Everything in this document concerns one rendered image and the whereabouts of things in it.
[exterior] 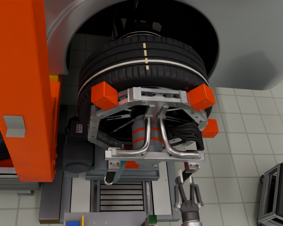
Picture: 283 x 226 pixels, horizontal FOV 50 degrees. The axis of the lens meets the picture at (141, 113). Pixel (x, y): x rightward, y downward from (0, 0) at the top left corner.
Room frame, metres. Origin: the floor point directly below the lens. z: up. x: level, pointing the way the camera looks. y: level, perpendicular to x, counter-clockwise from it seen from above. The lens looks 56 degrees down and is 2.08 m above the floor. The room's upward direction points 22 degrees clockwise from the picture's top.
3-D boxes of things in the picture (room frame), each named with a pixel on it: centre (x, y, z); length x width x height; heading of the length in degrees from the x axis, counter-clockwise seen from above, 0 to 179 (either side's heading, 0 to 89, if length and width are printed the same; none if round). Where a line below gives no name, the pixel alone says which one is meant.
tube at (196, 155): (0.69, -0.18, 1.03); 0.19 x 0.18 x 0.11; 22
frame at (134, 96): (0.76, -0.05, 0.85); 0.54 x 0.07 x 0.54; 112
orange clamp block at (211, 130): (0.88, -0.34, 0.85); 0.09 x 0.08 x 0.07; 112
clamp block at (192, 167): (0.64, -0.28, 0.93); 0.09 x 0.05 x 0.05; 22
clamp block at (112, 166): (0.51, 0.04, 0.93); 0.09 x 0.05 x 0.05; 22
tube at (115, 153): (0.61, 0.00, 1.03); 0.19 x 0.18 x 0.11; 22
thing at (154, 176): (0.92, 0.02, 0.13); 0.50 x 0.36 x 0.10; 112
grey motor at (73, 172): (0.82, 0.31, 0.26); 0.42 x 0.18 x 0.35; 22
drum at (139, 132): (0.70, -0.07, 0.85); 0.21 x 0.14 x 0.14; 22
